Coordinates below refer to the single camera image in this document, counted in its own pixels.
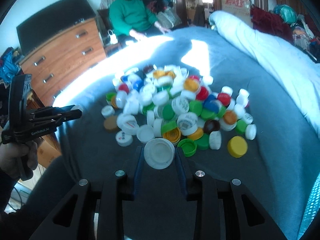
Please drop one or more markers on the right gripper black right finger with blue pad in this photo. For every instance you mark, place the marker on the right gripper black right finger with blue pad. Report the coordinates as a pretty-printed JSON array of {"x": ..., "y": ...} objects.
[{"x": 224, "y": 209}]

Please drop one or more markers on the black flat television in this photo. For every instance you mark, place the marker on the black flat television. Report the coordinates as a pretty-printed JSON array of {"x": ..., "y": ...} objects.
[{"x": 51, "y": 20}]

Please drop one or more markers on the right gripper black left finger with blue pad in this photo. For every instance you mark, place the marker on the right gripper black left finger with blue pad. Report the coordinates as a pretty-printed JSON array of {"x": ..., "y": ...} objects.
[{"x": 94, "y": 210}]

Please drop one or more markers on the dark brown bottle cap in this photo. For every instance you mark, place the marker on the dark brown bottle cap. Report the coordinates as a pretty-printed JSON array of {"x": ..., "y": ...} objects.
[{"x": 211, "y": 126}]

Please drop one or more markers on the white small bag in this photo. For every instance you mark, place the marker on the white small bag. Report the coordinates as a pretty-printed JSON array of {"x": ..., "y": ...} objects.
[{"x": 112, "y": 36}]

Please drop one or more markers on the wooden chest of drawers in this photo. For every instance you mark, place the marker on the wooden chest of drawers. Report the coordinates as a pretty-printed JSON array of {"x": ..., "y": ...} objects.
[{"x": 60, "y": 60}]

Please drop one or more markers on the light blue perforated basket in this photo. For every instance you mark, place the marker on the light blue perforated basket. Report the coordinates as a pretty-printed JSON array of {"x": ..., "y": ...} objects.
[{"x": 312, "y": 207}]

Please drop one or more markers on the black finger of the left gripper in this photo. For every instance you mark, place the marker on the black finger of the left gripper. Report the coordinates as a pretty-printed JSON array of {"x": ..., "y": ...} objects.
[
  {"x": 49, "y": 112},
  {"x": 67, "y": 116}
]

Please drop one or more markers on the grey blue bed blanket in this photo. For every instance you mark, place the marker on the grey blue bed blanket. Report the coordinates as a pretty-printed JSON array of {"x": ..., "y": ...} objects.
[{"x": 280, "y": 167}]

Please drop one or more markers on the teal bag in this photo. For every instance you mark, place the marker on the teal bag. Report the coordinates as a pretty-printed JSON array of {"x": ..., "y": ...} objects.
[{"x": 287, "y": 13}]

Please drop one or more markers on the green bottle cap front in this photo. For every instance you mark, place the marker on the green bottle cap front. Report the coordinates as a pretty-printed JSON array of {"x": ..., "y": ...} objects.
[{"x": 188, "y": 147}]

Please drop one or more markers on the yellow bottle cap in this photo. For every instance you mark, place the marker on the yellow bottle cap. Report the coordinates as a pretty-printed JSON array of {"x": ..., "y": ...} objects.
[{"x": 237, "y": 147}]

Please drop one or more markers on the dark red blanket pile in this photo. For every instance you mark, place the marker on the dark red blanket pile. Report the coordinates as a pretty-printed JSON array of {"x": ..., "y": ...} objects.
[{"x": 270, "y": 23}]

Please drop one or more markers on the light blue folded duvet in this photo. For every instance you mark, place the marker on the light blue folded duvet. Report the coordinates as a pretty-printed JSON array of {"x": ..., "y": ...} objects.
[{"x": 293, "y": 69}]

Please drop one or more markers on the orange bottle cap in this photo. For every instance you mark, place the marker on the orange bottle cap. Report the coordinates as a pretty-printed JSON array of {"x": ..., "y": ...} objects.
[{"x": 230, "y": 117}]

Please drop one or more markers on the operator left hand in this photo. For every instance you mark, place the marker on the operator left hand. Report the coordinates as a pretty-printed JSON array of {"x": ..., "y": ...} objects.
[{"x": 10, "y": 152}]

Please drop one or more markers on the white cap far right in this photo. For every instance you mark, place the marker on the white cap far right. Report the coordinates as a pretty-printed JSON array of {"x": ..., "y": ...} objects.
[{"x": 244, "y": 93}]

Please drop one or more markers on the woman in green sweater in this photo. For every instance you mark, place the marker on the woman in green sweater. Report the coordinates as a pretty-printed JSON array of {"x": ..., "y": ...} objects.
[{"x": 132, "y": 21}]

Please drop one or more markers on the large white bottle cap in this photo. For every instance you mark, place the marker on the large white bottle cap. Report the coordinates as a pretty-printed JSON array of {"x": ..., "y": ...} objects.
[{"x": 159, "y": 153}]

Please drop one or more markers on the red bottle cap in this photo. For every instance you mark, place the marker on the red bottle cap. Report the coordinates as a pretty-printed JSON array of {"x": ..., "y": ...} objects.
[{"x": 224, "y": 98}]

